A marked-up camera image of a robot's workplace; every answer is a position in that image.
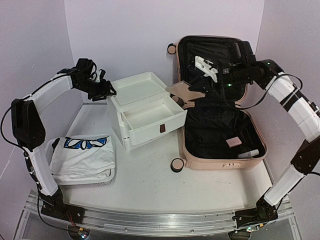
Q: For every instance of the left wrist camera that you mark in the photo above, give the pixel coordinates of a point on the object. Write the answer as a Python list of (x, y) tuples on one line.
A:
[(99, 75)]

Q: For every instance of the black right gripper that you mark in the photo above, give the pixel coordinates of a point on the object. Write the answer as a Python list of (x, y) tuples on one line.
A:
[(210, 87)]

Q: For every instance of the white cloth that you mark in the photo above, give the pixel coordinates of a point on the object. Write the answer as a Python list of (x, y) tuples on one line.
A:
[(82, 160)]

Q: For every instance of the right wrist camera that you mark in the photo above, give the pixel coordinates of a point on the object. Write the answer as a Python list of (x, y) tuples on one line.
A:
[(206, 67)]

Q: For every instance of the white perforated plastic basket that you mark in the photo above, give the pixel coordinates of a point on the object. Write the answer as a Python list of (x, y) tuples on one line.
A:
[(82, 180)]

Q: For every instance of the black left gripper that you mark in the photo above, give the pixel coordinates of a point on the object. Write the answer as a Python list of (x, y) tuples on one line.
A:
[(105, 91)]

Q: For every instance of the small pink flat box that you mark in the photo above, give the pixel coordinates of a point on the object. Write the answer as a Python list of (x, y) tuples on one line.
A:
[(233, 142)]

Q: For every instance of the white drawer cabinet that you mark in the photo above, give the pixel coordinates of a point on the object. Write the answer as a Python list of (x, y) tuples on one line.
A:
[(142, 110)]

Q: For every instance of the pink hard-shell suitcase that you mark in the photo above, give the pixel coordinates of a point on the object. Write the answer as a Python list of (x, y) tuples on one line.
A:
[(213, 119)]

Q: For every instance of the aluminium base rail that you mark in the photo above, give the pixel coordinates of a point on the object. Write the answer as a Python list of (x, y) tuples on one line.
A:
[(168, 224)]

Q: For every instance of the white tube bottle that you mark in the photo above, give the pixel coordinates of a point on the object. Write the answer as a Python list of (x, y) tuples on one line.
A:
[(248, 154)]

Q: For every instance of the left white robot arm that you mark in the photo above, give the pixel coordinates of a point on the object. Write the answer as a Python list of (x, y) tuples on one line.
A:
[(28, 128)]

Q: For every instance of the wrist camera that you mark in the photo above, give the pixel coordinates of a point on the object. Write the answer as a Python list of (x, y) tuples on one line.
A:
[(99, 75), (206, 67)]

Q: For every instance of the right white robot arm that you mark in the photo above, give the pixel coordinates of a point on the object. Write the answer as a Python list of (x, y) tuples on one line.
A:
[(306, 114)]

